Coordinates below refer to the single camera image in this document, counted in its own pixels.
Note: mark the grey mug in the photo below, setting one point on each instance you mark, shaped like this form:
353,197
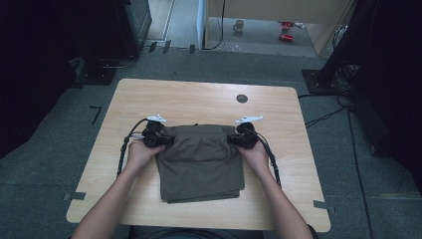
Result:
239,26

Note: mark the person's right hand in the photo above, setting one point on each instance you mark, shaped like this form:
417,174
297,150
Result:
255,156

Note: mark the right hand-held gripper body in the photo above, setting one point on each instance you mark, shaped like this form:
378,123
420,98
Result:
247,137

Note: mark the black cabinet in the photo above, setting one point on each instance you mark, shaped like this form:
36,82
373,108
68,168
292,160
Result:
134,23

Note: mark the olive green pants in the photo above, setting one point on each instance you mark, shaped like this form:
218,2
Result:
199,166

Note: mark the black stand base plate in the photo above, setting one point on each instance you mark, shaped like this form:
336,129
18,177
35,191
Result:
96,74
315,83

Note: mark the round grey table grommet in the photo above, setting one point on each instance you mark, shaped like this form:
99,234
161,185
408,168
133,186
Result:
242,98

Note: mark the grey tape strip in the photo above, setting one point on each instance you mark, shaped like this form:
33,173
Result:
323,205
75,195

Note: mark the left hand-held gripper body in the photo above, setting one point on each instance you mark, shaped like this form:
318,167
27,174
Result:
152,134

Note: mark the red can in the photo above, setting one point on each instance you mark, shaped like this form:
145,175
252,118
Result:
287,24
286,37

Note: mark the person's left hand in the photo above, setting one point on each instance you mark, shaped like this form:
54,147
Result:
142,156

